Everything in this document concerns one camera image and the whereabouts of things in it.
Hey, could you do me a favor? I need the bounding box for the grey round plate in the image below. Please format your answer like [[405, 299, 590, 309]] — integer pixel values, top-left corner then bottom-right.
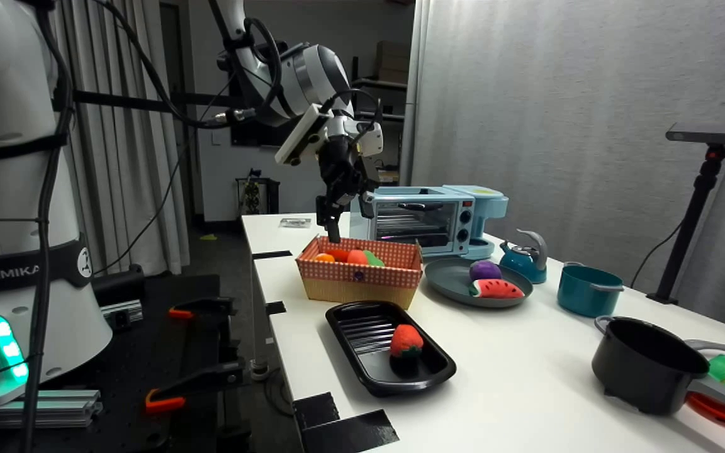
[[426, 257, 535, 309]]

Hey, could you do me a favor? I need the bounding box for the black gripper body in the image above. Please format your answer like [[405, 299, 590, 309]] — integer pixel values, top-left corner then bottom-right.
[[318, 137, 372, 218]]

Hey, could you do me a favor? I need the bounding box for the black shelf unit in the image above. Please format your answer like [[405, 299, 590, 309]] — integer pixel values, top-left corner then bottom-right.
[[352, 59, 408, 187]]

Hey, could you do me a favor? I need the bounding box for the purple plush toy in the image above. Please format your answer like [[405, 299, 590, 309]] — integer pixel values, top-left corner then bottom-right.
[[468, 259, 503, 279]]

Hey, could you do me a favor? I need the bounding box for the plush watermelon slice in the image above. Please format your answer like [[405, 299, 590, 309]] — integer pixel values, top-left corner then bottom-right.
[[473, 279, 526, 299]]

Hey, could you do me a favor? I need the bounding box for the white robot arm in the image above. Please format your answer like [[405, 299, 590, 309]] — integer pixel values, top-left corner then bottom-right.
[[0, 0, 382, 406]]

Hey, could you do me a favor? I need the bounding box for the teal toy kettle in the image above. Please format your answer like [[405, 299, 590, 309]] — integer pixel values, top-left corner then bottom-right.
[[502, 229, 548, 284]]

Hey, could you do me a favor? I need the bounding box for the black tape patch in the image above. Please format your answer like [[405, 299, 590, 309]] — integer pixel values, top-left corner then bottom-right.
[[303, 410, 399, 453]]

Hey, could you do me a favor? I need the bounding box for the teal toy pot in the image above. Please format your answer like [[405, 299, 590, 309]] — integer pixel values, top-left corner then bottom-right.
[[556, 265, 625, 318]]

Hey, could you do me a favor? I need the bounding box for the black toy pot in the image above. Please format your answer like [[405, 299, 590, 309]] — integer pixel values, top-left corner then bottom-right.
[[591, 318, 711, 415]]

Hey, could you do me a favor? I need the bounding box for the black ribbed tray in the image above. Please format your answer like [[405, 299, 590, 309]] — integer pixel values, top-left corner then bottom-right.
[[326, 302, 457, 397]]

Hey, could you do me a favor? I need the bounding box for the black tripod stand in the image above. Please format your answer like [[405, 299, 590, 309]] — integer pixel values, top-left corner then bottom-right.
[[652, 124, 725, 302]]

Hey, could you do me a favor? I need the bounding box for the brown checkered box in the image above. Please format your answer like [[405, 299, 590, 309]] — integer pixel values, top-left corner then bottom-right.
[[298, 238, 424, 309]]

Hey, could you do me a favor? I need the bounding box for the orange handled clamp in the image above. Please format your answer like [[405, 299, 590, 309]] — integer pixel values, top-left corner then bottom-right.
[[144, 360, 244, 419]]

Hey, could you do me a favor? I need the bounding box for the orange clamp near table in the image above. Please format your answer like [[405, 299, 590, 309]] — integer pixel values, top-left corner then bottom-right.
[[166, 297, 236, 327]]

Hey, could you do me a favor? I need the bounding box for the light blue toy oven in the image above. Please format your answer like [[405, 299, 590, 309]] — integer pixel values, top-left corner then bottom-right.
[[351, 185, 508, 259]]

